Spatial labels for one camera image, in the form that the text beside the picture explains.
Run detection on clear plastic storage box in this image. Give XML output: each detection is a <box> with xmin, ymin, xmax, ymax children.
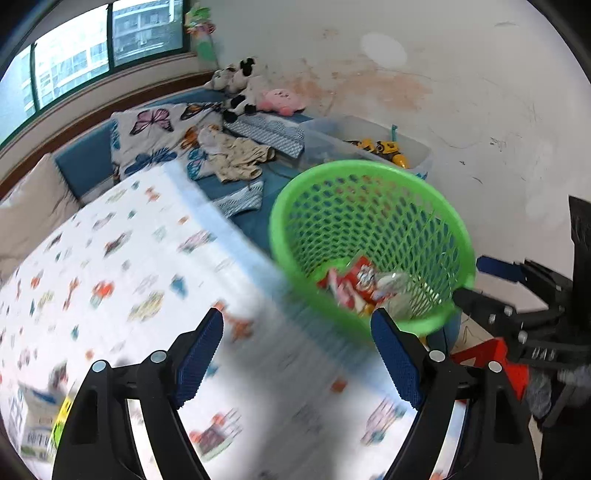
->
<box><xmin>300</xmin><ymin>115</ymin><xmax>435</xmax><ymax>178</ymax></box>

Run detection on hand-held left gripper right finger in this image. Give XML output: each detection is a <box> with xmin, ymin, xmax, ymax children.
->
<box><xmin>370</xmin><ymin>307</ymin><xmax>541</xmax><ymax>480</ymax></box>

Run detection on black white cow plush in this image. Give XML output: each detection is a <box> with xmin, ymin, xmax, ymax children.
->
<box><xmin>223</xmin><ymin>76</ymin><xmax>273</xmax><ymax>123</ymax></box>
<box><xmin>205</xmin><ymin>58</ymin><xmax>257</xmax><ymax>92</ymax></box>

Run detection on pink plush toy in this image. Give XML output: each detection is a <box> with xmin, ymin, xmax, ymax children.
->
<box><xmin>257</xmin><ymin>89</ymin><xmax>307</xmax><ymax>116</ymax></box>

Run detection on grey striped cloth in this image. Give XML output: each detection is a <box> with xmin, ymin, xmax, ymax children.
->
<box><xmin>215</xmin><ymin>181</ymin><xmax>265</xmax><ymax>217</ymax></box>
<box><xmin>235</xmin><ymin>113</ymin><xmax>305</xmax><ymax>158</ymax></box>

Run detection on window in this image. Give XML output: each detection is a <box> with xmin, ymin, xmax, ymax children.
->
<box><xmin>0</xmin><ymin>0</ymin><xmax>188</xmax><ymax>139</ymax></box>

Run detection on butterfly print blanket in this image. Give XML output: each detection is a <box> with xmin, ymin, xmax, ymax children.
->
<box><xmin>110</xmin><ymin>102</ymin><xmax>232</xmax><ymax>185</ymax></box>

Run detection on white green milk carton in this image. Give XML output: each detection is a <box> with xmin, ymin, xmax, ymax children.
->
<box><xmin>18</xmin><ymin>385</ymin><xmax>65</xmax><ymax>462</ymax></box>

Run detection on yellow toy truck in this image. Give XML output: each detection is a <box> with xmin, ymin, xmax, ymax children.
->
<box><xmin>346</xmin><ymin>137</ymin><xmax>411</xmax><ymax>169</ymax></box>

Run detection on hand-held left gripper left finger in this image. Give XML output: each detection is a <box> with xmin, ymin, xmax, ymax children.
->
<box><xmin>51</xmin><ymin>307</ymin><xmax>225</xmax><ymax>480</ymax></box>

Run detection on white printed blanket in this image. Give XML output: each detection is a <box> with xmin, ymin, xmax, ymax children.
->
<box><xmin>0</xmin><ymin>161</ymin><xmax>467</xmax><ymax>480</ymax></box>

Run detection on blue sofa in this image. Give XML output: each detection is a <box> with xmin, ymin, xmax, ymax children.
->
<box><xmin>54</xmin><ymin>88</ymin><xmax>324</xmax><ymax>241</ymax></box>

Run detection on beige pillow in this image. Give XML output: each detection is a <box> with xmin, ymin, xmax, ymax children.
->
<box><xmin>0</xmin><ymin>154</ymin><xmax>79</xmax><ymax>278</ymax></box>

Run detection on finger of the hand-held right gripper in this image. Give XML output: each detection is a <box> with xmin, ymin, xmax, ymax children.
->
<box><xmin>475</xmin><ymin>255</ymin><xmax>561</xmax><ymax>305</ymax></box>
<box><xmin>452</xmin><ymin>287</ymin><xmax>555</xmax><ymax>342</ymax></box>

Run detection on person's right forearm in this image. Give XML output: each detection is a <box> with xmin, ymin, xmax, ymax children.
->
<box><xmin>526</xmin><ymin>367</ymin><xmax>573</xmax><ymax>416</ymax></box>

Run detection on clear plastic packaging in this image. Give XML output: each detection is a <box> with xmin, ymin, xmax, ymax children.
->
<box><xmin>372</xmin><ymin>271</ymin><xmax>416</xmax><ymax>319</ymax></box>

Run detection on colourful hanging toy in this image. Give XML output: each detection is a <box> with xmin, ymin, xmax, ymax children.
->
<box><xmin>185</xmin><ymin>2</ymin><xmax>222</xmax><ymax>63</ymax></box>

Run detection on beige patterned child's clothes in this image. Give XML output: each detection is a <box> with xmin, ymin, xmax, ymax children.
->
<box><xmin>198</xmin><ymin>124</ymin><xmax>276</xmax><ymax>184</ymax></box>

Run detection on green mesh plastic basket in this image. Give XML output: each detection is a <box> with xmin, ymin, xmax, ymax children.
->
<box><xmin>269</xmin><ymin>160</ymin><xmax>476</xmax><ymax>335</ymax></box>

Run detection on red snack wrapper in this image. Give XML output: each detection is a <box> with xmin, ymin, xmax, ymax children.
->
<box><xmin>318</xmin><ymin>256</ymin><xmax>377</xmax><ymax>317</ymax></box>

